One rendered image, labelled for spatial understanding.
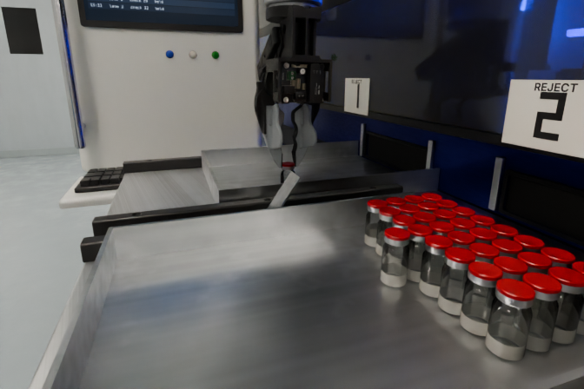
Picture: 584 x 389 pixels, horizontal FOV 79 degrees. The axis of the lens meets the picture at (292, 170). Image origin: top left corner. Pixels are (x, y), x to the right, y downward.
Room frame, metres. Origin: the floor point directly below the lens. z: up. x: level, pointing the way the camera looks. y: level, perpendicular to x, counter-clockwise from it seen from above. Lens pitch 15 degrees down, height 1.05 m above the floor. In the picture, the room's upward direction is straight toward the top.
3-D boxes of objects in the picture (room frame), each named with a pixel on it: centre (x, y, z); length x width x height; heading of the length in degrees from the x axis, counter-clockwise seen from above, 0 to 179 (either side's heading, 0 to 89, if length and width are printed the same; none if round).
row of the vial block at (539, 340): (0.27, -0.13, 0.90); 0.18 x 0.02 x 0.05; 18
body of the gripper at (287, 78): (0.49, 0.00, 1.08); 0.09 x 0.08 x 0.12; 19
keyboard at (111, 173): (0.86, 0.31, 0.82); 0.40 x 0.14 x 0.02; 109
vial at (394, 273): (0.27, -0.09, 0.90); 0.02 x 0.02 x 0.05
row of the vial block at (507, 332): (0.26, -0.11, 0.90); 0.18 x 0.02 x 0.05; 18
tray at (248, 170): (0.60, -0.03, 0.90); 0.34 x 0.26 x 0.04; 109
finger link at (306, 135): (0.50, -0.02, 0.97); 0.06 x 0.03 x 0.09; 19
